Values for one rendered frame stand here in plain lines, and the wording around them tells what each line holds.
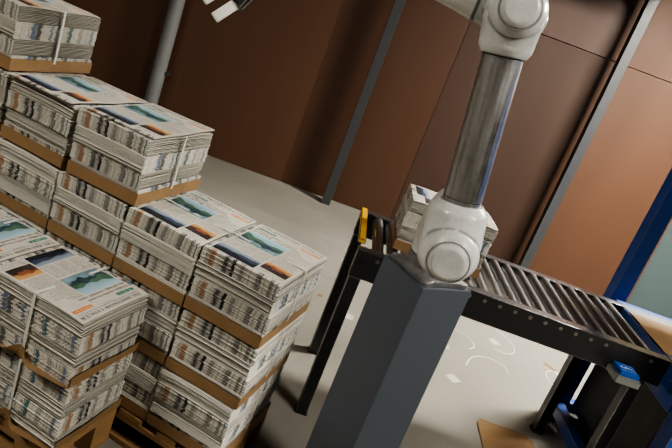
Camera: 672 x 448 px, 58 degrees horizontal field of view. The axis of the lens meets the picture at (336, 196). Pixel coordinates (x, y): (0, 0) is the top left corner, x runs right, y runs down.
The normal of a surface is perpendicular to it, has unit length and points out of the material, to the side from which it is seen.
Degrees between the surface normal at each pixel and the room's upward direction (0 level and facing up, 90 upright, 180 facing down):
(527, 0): 85
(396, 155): 90
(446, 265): 96
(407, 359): 90
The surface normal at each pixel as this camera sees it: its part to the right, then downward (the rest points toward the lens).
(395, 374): 0.47, 0.42
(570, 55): -0.07, 0.27
